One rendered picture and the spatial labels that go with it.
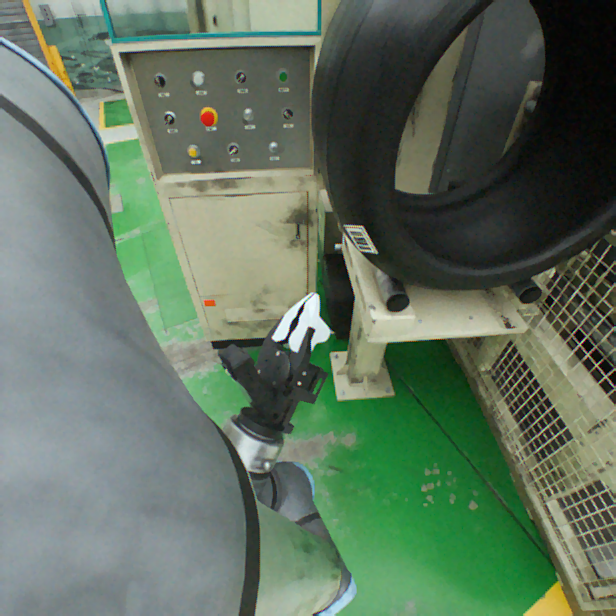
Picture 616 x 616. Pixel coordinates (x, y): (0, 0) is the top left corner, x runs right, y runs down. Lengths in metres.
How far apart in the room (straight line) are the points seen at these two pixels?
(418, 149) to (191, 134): 0.69
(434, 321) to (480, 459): 0.91
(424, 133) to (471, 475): 1.23
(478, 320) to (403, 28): 0.58
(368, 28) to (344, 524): 1.33
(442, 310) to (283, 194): 0.66
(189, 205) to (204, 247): 0.17
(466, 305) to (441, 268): 0.26
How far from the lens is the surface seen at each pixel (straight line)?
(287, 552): 0.22
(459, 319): 0.79
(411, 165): 0.90
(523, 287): 0.76
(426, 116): 0.88
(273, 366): 0.46
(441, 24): 0.45
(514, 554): 1.51
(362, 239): 0.52
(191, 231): 1.26
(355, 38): 0.46
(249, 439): 0.46
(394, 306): 0.63
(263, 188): 1.15
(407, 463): 1.45
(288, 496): 0.58
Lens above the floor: 1.32
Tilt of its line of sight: 45 degrees down
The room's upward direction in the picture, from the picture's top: straight up
